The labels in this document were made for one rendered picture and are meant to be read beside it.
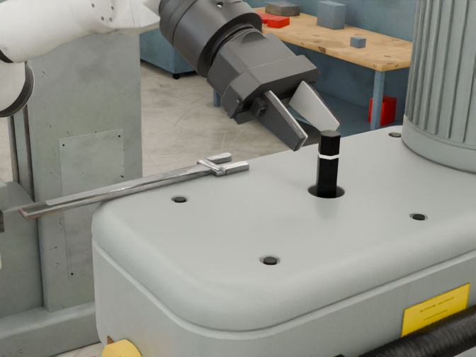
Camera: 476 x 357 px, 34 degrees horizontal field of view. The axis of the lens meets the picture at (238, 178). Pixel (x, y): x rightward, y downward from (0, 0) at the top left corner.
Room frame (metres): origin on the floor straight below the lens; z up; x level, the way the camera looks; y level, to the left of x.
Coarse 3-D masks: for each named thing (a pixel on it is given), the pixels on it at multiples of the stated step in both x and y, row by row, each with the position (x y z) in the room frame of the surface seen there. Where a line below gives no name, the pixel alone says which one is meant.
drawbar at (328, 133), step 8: (320, 136) 0.71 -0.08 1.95; (328, 136) 0.70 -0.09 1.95; (336, 136) 0.71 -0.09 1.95; (320, 144) 0.71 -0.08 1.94; (328, 144) 0.70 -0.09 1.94; (336, 144) 0.71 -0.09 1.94; (320, 152) 0.71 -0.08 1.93; (328, 152) 0.70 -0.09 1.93; (336, 152) 0.71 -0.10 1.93; (320, 160) 0.71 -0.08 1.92; (328, 160) 0.70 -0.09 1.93; (336, 160) 0.71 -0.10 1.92; (320, 168) 0.71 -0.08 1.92; (328, 168) 0.70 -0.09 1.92; (336, 168) 0.71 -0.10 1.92; (320, 176) 0.71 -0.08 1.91; (328, 176) 0.70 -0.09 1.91; (336, 176) 0.71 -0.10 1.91; (320, 184) 0.71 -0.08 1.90; (328, 184) 0.70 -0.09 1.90; (320, 192) 0.71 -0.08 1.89; (328, 192) 0.70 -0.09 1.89
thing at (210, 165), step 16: (208, 160) 0.77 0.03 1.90; (224, 160) 0.78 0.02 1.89; (160, 176) 0.72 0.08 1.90; (176, 176) 0.72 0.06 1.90; (192, 176) 0.73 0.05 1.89; (80, 192) 0.68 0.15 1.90; (96, 192) 0.68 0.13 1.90; (112, 192) 0.68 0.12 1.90; (128, 192) 0.69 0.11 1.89; (32, 208) 0.64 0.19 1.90; (48, 208) 0.64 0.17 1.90; (64, 208) 0.65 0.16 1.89
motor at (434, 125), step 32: (448, 0) 0.81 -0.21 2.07; (416, 32) 0.86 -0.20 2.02; (448, 32) 0.80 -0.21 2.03; (416, 64) 0.85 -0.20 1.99; (448, 64) 0.80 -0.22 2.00; (416, 96) 0.83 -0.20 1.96; (448, 96) 0.80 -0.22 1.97; (416, 128) 0.83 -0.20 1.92; (448, 128) 0.79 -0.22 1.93; (448, 160) 0.78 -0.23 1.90
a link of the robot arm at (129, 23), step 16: (80, 0) 0.86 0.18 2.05; (96, 0) 0.87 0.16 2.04; (112, 0) 0.91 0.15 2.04; (128, 0) 0.91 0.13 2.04; (80, 16) 0.86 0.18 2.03; (96, 16) 0.86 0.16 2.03; (112, 16) 0.89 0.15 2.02; (128, 16) 0.89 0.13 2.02; (144, 16) 0.90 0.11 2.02; (96, 32) 0.88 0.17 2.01; (112, 32) 0.89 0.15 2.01; (128, 32) 0.90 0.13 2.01; (144, 32) 0.91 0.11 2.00
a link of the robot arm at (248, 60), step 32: (224, 0) 0.79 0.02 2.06; (192, 32) 0.78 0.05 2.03; (224, 32) 0.78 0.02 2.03; (256, 32) 0.79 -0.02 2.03; (192, 64) 0.79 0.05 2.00; (224, 64) 0.75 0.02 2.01; (256, 64) 0.75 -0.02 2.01; (288, 64) 0.77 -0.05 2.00; (224, 96) 0.73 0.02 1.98; (256, 96) 0.72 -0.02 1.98; (288, 96) 0.78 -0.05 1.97
